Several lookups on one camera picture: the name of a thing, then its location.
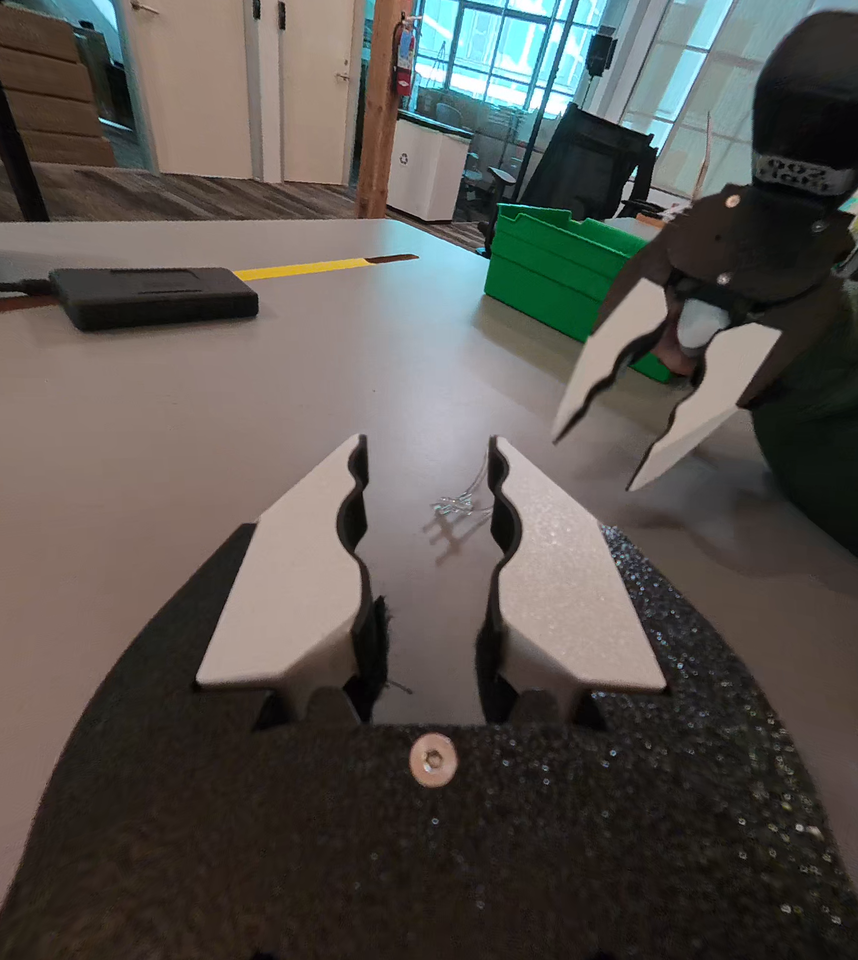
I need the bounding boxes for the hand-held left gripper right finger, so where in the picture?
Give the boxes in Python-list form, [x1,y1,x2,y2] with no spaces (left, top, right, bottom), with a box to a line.
[476,434,670,725]

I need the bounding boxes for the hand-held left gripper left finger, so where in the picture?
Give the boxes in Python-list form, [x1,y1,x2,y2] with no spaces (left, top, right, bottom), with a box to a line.
[195,432,371,715]

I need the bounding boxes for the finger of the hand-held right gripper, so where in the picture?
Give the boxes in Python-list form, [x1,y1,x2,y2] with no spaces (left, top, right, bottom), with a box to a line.
[550,277,676,446]
[625,322,784,493]

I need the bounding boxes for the person's right forearm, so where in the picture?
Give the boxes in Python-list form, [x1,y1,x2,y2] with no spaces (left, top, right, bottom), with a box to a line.
[747,279,858,582]

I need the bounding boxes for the person's right hand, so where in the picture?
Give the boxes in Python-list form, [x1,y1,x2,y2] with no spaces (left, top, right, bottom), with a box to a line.
[654,328,703,378]

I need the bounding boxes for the green plastic bin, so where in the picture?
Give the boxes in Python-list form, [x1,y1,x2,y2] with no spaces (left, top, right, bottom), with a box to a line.
[483,201,694,385]

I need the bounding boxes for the black office chair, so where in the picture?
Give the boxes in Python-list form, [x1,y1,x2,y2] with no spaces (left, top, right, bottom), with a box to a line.
[477,102,659,258]

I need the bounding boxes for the white recycling bin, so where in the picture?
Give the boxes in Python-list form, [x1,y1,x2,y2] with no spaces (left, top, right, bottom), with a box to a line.
[387,111,475,224]

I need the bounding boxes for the yellow tape strip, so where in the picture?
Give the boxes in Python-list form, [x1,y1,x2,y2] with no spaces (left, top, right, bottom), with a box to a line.
[234,256,376,283]

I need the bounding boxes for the black flat case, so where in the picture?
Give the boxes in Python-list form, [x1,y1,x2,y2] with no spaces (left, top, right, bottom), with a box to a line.
[48,266,260,333]

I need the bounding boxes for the red fire extinguisher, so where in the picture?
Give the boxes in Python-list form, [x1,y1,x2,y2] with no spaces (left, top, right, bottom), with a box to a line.
[390,12,417,96]

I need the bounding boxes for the white door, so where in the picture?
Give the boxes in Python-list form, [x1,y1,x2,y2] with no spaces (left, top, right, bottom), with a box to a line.
[279,0,367,186]
[123,0,262,181]

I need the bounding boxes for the black stand pole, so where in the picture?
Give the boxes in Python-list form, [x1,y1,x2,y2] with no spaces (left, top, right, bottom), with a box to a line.
[0,0,52,223]

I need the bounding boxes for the wooden post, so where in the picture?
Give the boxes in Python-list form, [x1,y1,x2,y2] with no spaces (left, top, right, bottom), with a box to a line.
[355,0,419,220]

